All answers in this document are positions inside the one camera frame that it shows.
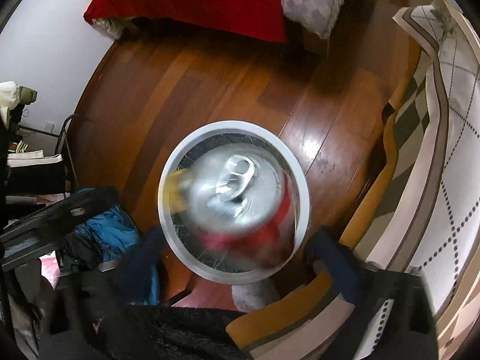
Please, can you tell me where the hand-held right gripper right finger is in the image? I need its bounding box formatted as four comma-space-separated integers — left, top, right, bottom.
303, 229, 439, 360

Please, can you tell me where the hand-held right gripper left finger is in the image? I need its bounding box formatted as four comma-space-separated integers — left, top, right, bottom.
49, 226, 166, 360

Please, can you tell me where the white round trash bin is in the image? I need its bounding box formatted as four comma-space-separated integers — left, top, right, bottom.
157, 120, 311, 283

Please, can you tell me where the red soda can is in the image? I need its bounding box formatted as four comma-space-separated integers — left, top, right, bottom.
187, 146, 298, 268

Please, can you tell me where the blue jacket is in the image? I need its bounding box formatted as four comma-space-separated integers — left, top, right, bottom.
74, 205, 161, 307

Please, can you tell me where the white fuzzy slipper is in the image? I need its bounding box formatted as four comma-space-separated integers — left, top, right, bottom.
230, 280, 280, 313

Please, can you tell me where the dark plastic crate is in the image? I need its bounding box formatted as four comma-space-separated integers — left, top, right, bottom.
0, 187, 121, 268

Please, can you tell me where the black white bag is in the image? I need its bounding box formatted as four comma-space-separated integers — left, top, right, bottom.
7, 149, 69, 196

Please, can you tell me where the white cloth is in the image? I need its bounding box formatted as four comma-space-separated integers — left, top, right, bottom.
0, 80, 20, 121

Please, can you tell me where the checkered bedsheet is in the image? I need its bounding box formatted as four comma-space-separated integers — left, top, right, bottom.
278, 0, 345, 39

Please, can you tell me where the red blanket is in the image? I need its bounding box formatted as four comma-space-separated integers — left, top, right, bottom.
83, 0, 289, 43

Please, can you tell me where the black metal frame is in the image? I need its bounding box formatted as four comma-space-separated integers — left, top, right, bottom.
18, 114, 82, 197

